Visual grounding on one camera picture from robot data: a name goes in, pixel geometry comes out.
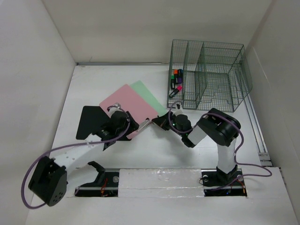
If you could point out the blue highlighter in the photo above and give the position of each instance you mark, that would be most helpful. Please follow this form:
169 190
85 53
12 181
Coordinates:
181 72

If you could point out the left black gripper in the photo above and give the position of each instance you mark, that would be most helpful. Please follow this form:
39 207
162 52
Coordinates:
133 126

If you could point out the orange highlighter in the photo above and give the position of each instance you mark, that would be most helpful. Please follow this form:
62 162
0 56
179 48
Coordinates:
176 73

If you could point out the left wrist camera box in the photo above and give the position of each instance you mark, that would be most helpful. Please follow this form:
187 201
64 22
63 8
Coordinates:
114 108

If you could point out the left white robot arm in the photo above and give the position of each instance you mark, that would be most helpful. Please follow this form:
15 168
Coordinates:
49 180

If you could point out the black mat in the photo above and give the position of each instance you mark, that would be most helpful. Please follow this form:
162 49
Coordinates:
95 121

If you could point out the pink clipboard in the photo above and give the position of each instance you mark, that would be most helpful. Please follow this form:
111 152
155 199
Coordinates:
130 101

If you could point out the green highlighter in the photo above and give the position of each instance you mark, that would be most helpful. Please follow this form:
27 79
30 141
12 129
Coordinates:
172 82

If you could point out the green clipboard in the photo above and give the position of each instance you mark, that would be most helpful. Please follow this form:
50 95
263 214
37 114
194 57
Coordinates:
145 93

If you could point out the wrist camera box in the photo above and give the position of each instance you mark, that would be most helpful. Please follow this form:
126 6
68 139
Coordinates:
178 110
114 108

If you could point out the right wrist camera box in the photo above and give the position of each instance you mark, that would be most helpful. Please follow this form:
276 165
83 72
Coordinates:
178 110

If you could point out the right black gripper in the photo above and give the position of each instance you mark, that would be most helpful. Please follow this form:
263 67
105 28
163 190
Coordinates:
162 121

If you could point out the green wire mesh organizer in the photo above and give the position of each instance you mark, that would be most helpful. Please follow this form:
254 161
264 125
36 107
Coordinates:
215 75

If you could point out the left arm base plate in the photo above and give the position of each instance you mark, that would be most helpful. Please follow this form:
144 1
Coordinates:
106 185

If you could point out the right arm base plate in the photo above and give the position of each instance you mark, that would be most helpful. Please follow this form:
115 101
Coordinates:
214 187

